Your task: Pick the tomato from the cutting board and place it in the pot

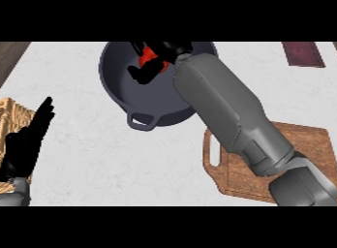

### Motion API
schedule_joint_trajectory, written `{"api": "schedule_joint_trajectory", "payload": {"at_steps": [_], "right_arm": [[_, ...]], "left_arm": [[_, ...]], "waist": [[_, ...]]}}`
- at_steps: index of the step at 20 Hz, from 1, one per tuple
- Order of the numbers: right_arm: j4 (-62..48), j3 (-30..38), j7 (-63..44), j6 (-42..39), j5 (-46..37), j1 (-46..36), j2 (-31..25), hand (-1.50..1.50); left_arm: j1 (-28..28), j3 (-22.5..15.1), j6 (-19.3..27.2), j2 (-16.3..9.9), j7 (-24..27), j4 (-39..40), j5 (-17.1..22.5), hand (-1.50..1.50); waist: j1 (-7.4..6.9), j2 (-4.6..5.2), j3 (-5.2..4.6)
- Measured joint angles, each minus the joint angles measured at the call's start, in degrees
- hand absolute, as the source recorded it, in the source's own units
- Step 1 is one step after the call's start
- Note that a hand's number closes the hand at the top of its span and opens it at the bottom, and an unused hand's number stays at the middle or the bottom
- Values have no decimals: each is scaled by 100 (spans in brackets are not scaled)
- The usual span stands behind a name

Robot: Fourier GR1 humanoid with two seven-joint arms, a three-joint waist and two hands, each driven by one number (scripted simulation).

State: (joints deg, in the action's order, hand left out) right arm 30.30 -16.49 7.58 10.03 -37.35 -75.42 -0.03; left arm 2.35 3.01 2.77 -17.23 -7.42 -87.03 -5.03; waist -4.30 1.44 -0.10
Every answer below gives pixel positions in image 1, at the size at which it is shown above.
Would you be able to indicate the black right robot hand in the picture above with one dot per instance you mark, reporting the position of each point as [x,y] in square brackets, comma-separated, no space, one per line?
[145,71]

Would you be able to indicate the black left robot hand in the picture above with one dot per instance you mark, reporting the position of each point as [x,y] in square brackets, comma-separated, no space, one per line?
[27,142]

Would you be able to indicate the red tomato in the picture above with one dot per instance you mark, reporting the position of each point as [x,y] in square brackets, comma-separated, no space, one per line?
[151,58]

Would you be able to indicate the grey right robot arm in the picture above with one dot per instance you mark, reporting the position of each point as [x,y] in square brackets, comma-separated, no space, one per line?
[224,106]

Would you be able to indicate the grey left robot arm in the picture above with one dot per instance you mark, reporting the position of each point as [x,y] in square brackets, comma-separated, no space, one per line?
[15,193]

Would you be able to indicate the dark grey pot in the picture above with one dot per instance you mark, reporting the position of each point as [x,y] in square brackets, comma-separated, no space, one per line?
[143,97]

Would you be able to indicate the brown wooden cutting board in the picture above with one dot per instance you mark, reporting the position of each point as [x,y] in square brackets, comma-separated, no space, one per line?
[314,155]

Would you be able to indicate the dark red flat block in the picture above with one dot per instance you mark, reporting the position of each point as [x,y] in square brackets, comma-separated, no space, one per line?
[303,54]

